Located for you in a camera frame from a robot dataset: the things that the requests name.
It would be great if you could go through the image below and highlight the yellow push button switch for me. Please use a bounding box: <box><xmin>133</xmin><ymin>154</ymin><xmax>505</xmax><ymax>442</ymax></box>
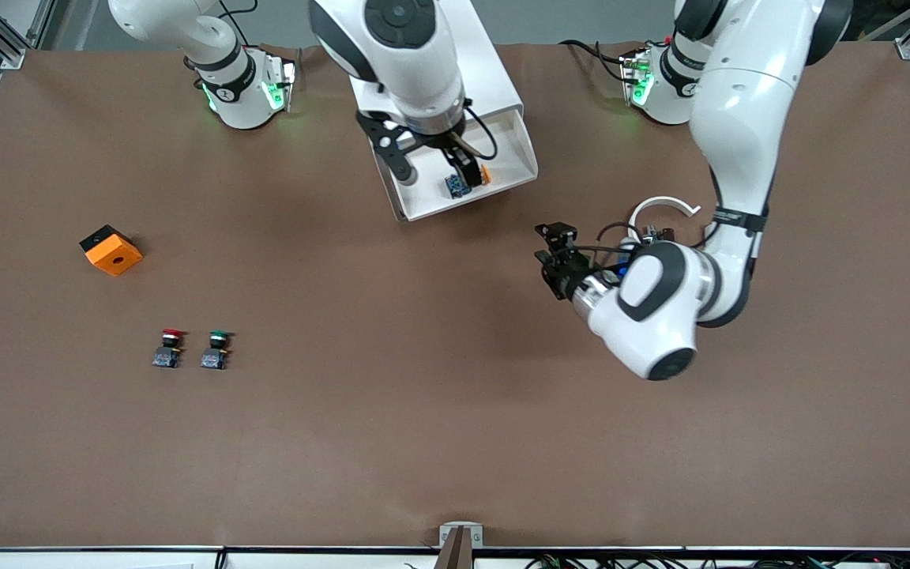
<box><xmin>445</xmin><ymin>164</ymin><xmax>493</xmax><ymax>199</ymax></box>

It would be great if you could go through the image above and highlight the orange box with hole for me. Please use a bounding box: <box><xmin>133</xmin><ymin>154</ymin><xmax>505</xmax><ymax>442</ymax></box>
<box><xmin>79</xmin><ymin>224</ymin><xmax>144</xmax><ymax>277</ymax></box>

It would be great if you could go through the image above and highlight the white curved plastic ring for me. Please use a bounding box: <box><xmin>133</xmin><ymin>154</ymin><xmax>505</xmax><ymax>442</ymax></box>
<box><xmin>629</xmin><ymin>195</ymin><xmax>702</xmax><ymax>239</ymax></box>

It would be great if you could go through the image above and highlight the black base power cable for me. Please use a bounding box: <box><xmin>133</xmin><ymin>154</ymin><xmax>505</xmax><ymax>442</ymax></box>
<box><xmin>560</xmin><ymin>39</ymin><xmax>631</xmax><ymax>85</ymax></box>

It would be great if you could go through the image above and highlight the grey metal table bracket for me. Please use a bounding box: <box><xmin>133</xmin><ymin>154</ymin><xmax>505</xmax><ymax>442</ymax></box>
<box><xmin>438</xmin><ymin>522</ymin><xmax>484</xmax><ymax>569</ymax></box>

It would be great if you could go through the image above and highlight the black cable tangle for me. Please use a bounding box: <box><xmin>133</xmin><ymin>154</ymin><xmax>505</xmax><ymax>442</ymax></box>
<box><xmin>525</xmin><ymin>553</ymin><xmax>910</xmax><ymax>569</ymax></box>

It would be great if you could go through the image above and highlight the green push button switch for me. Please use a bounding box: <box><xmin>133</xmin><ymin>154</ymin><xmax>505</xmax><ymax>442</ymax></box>
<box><xmin>200</xmin><ymin>330</ymin><xmax>235</xmax><ymax>371</ymax></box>

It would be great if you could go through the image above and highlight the red push button switch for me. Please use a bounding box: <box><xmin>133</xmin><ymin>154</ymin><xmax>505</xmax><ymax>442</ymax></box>
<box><xmin>151</xmin><ymin>328</ymin><xmax>188</xmax><ymax>370</ymax></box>

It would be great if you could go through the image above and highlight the white table edge rail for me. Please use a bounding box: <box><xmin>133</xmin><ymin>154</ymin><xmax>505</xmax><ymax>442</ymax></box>
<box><xmin>0</xmin><ymin>545</ymin><xmax>910</xmax><ymax>569</ymax></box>

